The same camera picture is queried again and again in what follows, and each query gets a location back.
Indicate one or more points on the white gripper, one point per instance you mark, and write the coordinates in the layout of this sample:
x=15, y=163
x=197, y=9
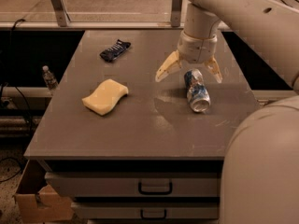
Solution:
x=197, y=49

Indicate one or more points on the redbull can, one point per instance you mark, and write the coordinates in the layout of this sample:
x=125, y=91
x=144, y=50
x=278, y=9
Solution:
x=197, y=95

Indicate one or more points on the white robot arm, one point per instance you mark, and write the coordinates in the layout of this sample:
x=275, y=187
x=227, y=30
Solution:
x=260, y=178

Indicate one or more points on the dark blue snack packet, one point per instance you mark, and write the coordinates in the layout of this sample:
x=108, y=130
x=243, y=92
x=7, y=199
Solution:
x=115, y=51

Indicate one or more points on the yellow sponge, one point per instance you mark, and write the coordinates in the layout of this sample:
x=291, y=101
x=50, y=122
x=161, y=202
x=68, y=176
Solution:
x=105, y=97

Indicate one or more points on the grey drawer cabinet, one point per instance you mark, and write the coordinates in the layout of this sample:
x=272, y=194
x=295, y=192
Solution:
x=151, y=129

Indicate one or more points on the clear plastic water bottle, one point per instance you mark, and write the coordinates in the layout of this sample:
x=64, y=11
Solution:
x=49, y=78

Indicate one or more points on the upper grey drawer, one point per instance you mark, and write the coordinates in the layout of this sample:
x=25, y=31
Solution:
x=122, y=185

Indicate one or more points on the grey drawer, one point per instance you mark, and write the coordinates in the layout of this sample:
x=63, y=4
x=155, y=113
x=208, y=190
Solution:
x=146, y=211
x=122, y=185

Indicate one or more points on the lower grey drawer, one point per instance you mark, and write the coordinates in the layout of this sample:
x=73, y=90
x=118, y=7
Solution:
x=146, y=211

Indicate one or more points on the cardboard box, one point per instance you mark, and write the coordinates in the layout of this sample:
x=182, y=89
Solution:
x=37, y=200

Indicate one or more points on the middle metal railing post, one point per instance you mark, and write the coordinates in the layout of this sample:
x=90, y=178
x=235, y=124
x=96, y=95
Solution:
x=175, y=17

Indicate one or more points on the metal railing post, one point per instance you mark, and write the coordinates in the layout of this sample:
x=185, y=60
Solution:
x=60, y=13
x=175, y=17

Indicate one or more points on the left metal railing post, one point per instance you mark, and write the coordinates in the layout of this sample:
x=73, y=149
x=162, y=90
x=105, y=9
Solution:
x=60, y=13

